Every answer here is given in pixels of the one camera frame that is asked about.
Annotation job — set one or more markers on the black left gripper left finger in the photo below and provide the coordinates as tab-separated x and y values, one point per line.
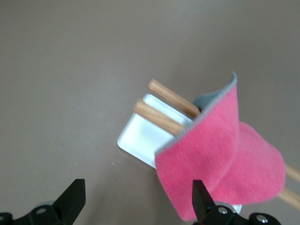
65	201

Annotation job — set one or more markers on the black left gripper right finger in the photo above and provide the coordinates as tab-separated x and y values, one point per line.
204	206

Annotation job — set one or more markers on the pink towel with grey edge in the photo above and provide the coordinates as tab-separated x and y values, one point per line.
211	145

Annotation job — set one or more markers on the white rack with wooden bars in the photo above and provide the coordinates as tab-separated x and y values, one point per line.
145	131

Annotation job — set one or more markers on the brown table cover sheet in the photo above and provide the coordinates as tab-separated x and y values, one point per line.
70	70

